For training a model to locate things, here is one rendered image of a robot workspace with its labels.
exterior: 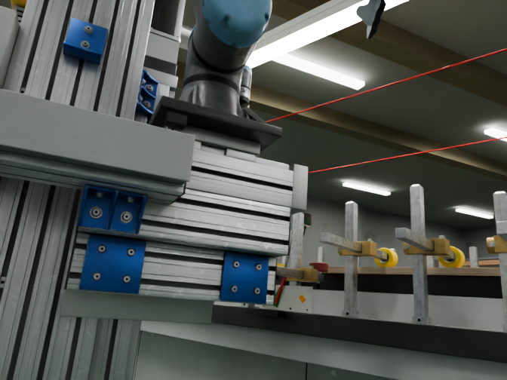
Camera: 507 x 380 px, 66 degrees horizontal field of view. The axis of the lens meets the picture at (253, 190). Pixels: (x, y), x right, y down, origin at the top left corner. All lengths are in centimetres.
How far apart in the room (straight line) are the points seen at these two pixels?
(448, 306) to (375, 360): 34
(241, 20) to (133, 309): 53
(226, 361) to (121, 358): 133
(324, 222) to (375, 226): 163
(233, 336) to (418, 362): 81
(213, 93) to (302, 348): 114
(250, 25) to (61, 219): 50
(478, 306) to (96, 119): 137
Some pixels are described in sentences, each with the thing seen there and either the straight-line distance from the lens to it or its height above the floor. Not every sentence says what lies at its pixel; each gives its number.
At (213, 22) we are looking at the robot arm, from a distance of 69.
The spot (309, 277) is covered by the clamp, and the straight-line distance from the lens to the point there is 159.
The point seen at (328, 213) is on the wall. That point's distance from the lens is 1019.
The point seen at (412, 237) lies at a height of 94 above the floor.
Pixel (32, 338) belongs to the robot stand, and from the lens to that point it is 83.
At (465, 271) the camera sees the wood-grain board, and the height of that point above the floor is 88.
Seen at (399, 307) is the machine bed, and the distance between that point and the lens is 167.
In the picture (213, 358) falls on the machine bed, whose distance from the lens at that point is 225.
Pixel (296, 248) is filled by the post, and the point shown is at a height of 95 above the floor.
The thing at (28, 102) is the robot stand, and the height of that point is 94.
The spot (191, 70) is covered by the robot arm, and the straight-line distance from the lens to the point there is 80.
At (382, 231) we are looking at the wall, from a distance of 1121.
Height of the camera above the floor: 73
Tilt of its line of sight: 16 degrees up
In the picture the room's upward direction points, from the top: 5 degrees clockwise
